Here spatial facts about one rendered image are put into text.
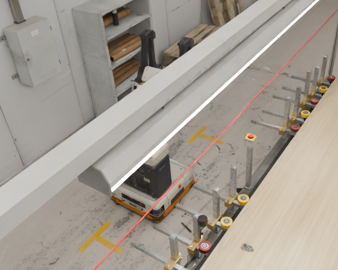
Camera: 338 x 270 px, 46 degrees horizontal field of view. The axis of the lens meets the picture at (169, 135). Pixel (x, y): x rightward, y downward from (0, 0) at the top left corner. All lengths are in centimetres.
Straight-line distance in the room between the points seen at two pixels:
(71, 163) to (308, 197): 231
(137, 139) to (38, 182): 31
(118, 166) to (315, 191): 222
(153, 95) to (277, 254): 178
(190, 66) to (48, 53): 333
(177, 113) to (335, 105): 297
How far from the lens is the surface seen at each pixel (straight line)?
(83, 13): 474
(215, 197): 272
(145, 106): 105
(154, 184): 367
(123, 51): 503
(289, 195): 301
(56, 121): 505
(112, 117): 101
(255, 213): 285
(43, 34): 437
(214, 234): 298
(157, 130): 110
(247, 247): 264
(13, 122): 466
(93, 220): 416
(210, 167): 454
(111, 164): 100
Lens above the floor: 301
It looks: 37 degrees down
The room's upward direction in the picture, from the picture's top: 6 degrees counter-clockwise
